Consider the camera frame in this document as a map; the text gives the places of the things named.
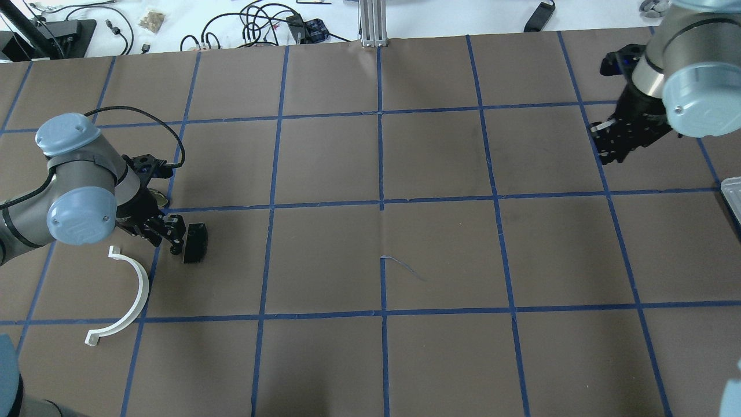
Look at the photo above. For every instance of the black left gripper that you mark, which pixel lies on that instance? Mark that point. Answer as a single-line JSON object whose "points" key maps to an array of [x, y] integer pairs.
{"points": [[140, 209]]}

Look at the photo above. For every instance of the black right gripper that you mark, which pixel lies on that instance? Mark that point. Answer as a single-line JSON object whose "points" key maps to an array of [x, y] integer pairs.
{"points": [[638, 113]]}

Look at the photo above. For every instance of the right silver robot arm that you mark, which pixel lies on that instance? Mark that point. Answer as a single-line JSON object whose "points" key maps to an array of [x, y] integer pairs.
{"points": [[503, 119]]}

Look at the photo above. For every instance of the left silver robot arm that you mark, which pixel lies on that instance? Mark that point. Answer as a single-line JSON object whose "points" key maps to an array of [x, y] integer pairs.
{"points": [[90, 190]]}

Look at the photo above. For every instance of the black brake pad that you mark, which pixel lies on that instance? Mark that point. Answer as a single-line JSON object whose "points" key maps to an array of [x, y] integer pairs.
{"points": [[196, 242]]}

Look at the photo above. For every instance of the black power adapter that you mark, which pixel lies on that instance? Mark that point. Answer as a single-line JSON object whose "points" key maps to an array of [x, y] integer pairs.
{"points": [[540, 17]]}

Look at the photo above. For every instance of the bag of nuts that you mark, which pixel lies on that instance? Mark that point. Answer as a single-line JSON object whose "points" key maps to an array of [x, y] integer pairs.
{"points": [[152, 20]]}

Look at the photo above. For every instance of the black monitor stand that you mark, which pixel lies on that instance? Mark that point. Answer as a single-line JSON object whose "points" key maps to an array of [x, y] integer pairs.
{"points": [[26, 39]]}

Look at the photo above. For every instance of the aluminium frame post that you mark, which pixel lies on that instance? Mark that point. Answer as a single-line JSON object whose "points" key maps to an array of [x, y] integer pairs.
{"points": [[373, 27]]}

